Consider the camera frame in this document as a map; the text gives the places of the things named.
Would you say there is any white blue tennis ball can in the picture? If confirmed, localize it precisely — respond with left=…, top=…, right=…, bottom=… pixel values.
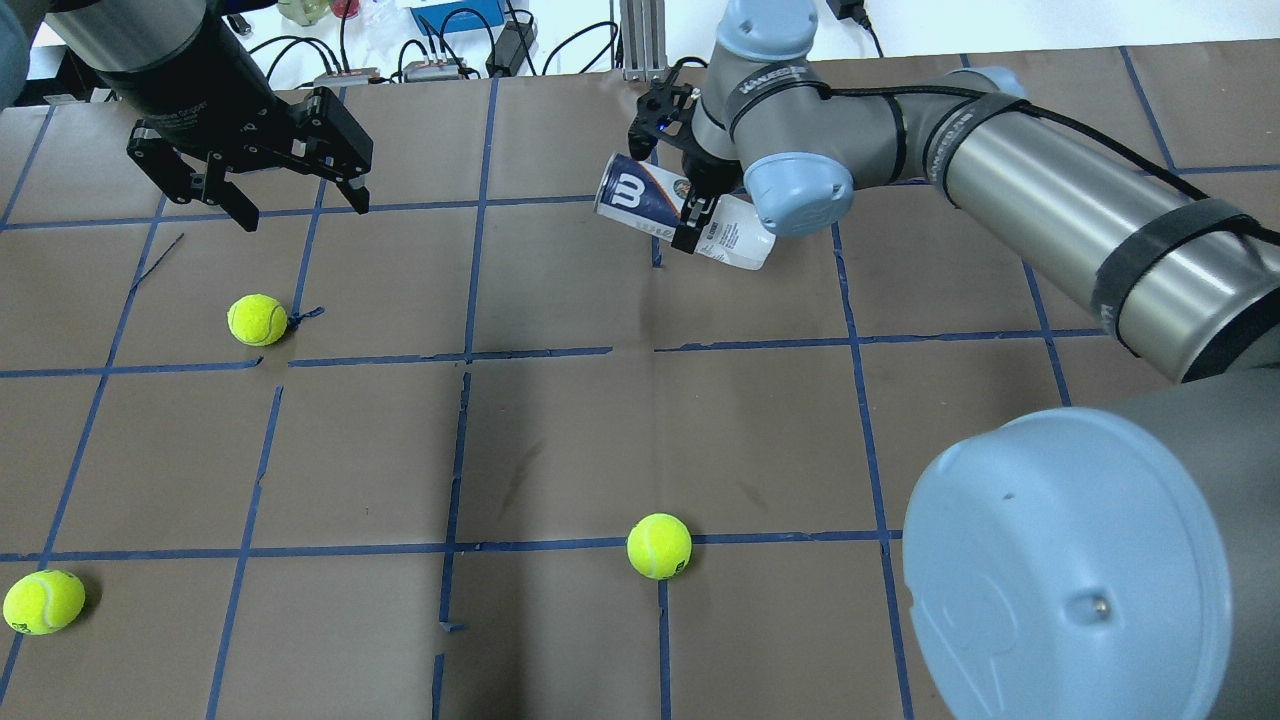
left=595, top=152, right=776, bottom=272

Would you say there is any tennis ball far left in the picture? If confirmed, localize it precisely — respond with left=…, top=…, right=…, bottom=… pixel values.
left=3, top=569, right=86, bottom=635

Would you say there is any black power adapter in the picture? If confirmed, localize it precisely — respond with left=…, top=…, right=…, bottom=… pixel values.
left=485, top=19, right=538, bottom=77

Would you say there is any tennis ball front of table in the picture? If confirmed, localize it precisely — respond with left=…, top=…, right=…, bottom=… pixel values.
left=227, top=293, right=289, bottom=347

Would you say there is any tennis ball table centre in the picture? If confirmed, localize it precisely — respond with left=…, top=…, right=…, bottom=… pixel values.
left=625, top=512, right=692, bottom=580

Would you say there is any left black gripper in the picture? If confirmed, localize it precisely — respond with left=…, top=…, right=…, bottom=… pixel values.
left=110, top=20, right=374, bottom=232

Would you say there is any blue box on desk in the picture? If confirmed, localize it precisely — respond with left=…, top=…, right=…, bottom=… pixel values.
left=397, top=1, right=507, bottom=35

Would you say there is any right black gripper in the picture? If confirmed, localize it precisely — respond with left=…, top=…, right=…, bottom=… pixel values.
left=672, top=150, right=744, bottom=254

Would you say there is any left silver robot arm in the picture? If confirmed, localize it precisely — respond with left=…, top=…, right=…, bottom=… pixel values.
left=3, top=1, right=374, bottom=232

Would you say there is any aluminium frame post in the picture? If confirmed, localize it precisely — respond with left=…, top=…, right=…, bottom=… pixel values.
left=617, top=0, right=669, bottom=82

